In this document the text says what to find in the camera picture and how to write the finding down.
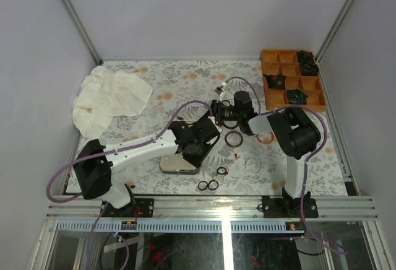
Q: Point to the white crumpled cloth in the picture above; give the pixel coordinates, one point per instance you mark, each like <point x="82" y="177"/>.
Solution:
<point x="105" y="94"/>

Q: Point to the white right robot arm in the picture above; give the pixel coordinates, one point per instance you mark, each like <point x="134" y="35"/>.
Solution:
<point x="296" y="134"/>

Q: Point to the silver wire bangle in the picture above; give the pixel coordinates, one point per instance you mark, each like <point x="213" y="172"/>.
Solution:
<point x="253" y="166"/>

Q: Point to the orange-red bangle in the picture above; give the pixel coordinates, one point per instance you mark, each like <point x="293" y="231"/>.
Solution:
<point x="265" y="138"/>

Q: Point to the cream and navy jewelry box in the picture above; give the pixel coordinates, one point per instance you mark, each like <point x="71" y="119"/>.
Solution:
<point x="173" y="163"/>

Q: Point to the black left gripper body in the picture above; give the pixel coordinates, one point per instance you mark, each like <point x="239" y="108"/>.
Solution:
<point x="197" y="157"/>

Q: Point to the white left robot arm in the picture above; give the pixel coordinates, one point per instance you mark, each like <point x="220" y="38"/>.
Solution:
<point x="96" y="163"/>

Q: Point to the dark purple bangle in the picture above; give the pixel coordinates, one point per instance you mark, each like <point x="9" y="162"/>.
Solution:
<point x="233" y="139"/>

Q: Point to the dark fabric flower orange dots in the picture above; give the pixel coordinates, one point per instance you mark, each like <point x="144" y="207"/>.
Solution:
<point x="276" y="82"/>

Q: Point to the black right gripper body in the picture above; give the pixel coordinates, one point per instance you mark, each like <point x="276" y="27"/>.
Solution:
<point x="225" y="113"/>

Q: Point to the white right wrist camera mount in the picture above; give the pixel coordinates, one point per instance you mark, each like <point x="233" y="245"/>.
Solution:
<point x="220" y="90"/>

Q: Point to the dark green fabric flower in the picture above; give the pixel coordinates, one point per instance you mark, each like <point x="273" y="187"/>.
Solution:
<point x="296" y="97"/>

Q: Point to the aluminium rail frame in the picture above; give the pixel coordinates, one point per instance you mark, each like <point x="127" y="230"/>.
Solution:
<point x="211" y="214"/>

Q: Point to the orange divided tray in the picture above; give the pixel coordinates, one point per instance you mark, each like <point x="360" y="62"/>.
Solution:
<point x="285" y="62"/>

